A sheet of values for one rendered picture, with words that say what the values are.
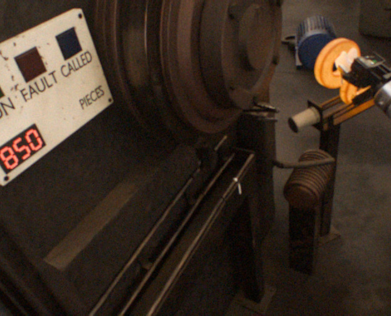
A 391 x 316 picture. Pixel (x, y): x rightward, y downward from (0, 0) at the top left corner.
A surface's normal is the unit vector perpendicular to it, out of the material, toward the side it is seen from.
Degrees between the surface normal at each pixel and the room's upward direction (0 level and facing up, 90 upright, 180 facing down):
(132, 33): 69
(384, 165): 0
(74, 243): 0
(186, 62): 84
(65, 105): 90
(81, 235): 0
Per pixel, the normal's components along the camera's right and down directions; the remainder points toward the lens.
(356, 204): -0.16, -0.78
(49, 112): 0.85, 0.21
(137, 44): -0.54, 0.31
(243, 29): -0.30, 0.01
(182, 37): -0.10, 0.34
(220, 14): -0.51, 0.04
